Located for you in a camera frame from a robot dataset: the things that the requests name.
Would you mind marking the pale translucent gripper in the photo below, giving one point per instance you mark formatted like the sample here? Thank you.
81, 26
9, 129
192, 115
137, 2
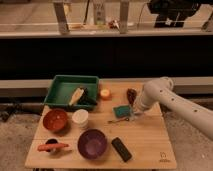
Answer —
138, 113

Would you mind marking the blue grey towel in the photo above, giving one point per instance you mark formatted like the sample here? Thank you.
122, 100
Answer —
132, 116

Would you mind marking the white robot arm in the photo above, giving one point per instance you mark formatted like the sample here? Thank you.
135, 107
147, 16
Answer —
161, 90

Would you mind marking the purple bowl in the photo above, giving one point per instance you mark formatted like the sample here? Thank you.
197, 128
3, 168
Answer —
92, 144

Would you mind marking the red bowl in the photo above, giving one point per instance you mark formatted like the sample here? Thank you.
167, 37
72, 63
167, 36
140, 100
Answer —
55, 120

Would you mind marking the green sponge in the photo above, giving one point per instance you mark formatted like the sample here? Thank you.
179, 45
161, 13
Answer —
121, 111

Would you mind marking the metal spoon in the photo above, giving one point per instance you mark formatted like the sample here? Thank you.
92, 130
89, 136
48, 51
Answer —
118, 120

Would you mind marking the brown furry toy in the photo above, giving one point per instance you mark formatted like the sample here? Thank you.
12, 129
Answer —
131, 96

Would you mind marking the orange round fruit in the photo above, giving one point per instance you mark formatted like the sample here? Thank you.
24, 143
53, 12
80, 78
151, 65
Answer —
105, 94

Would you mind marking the black remote control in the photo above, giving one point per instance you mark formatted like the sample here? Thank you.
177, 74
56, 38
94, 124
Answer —
121, 149

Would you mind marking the black object in tray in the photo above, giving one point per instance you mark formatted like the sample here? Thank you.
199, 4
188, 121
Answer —
85, 99

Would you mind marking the white cup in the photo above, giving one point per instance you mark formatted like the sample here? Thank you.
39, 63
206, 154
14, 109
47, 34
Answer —
81, 118

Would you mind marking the green plastic tray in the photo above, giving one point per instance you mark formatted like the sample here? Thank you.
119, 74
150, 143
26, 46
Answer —
62, 88

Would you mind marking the small black cup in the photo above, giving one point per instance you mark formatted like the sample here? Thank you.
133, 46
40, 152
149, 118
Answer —
51, 141

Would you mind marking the orange carrot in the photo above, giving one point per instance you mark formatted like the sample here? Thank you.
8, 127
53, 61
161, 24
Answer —
45, 147

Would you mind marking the black machine in background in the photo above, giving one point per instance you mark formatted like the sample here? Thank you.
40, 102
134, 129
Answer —
172, 13

